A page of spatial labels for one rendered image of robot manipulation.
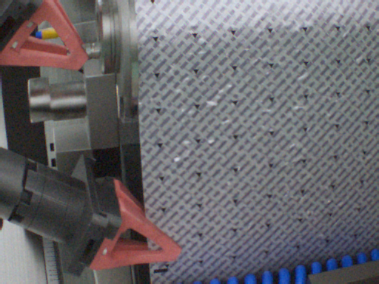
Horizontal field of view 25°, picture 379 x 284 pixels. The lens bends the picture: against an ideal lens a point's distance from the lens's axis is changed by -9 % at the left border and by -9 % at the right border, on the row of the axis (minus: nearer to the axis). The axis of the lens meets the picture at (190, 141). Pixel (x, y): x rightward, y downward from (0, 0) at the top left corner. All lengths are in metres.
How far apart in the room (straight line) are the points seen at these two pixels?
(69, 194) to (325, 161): 0.21
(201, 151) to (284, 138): 0.07
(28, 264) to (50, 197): 0.36
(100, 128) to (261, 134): 0.14
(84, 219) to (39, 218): 0.04
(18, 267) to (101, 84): 0.35
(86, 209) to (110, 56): 0.12
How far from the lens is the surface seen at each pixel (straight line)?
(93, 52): 0.71
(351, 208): 0.79
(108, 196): 0.71
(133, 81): 0.67
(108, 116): 0.77
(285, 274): 0.77
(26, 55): 0.69
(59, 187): 0.70
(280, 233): 0.77
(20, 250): 1.07
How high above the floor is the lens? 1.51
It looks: 28 degrees down
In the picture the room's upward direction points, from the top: 2 degrees counter-clockwise
